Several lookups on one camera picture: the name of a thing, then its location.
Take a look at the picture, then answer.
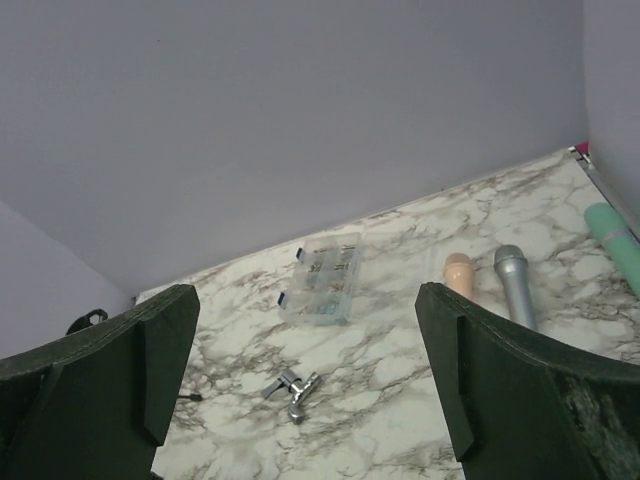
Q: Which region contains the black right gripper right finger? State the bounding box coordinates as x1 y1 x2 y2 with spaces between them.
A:
415 282 639 479

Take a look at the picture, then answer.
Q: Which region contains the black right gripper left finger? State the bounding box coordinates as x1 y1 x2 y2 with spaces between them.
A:
1 285 200 479

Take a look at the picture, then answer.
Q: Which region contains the black tripod microphone stand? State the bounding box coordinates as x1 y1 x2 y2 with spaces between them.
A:
65 309 203 402

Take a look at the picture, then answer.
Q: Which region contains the peach pink microphone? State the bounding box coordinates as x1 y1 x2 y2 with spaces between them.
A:
443 253 475 300

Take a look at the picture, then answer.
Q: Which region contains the grey mesh microphone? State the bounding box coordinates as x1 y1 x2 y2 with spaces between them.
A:
494 244 538 331

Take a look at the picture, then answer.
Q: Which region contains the mint green microphone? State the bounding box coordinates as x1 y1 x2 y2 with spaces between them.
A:
584 203 640 296

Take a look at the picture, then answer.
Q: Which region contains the clear plastic screw box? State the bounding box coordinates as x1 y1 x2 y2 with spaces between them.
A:
277 232 364 326

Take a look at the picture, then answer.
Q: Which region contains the silver metal bracket part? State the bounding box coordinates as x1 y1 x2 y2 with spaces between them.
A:
261 369 322 425

